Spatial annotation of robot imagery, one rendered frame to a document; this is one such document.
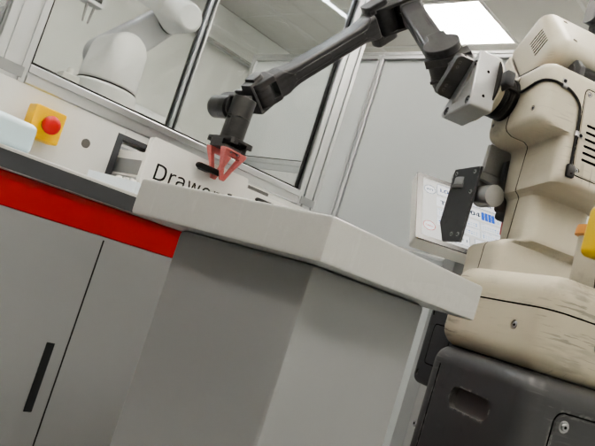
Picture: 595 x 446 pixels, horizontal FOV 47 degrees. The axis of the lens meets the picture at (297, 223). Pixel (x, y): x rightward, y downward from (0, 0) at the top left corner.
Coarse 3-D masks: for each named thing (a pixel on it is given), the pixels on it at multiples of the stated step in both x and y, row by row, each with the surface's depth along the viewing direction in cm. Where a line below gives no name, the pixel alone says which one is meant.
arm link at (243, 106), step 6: (228, 96) 165; (234, 96) 162; (240, 96) 161; (246, 96) 162; (228, 102) 165; (234, 102) 162; (240, 102) 161; (246, 102) 161; (252, 102) 162; (228, 108) 165; (234, 108) 161; (240, 108) 161; (246, 108) 161; (252, 108) 162; (228, 114) 163; (234, 114) 161; (240, 114) 161; (246, 114) 161
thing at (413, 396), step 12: (444, 264) 228; (456, 264) 219; (420, 348) 226; (408, 384) 225; (420, 384) 215; (408, 396) 221; (420, 396) 215; (408, 408) 218; (420, 408) 215; (408, 420) 215; (396, 432) 222; (408, 432) 214; (396, 444) 218; (408, 444) 214
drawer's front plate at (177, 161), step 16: (160, 144) 154; (144, 160) 152; (160, 160) 154; (176, 160) 157; (192, 160) 160; (144, 176) 152; (160, 176) 155; (176, 176) 158; (192, 176) 161; (208, 176) 164; (240, 176) 170; (224, 192) 167; (240, 192) 171
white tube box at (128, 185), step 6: (90, 174) 131; (96, 174) 131; (102, 174) 130; (108, 174) 130; (102, 180) 130; (108, 180) 129; (114, 180) 129; (120, 180) 128; (126, 180) 127; (120, 186) 128; (126, 186) 127; (132, 186) 127; (138, 186) 127; (132, 192) 126
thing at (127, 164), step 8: (120, 152) 165; (128, 152) 162; (136, 152) 160; (144, 152) 157; (120, 160) 163; (128, 160) 161; (136, 160) 158; (120, 168) 162; (128, 168) 160; (136, 168) 157; (128, 176) 160; (136, 176) 156
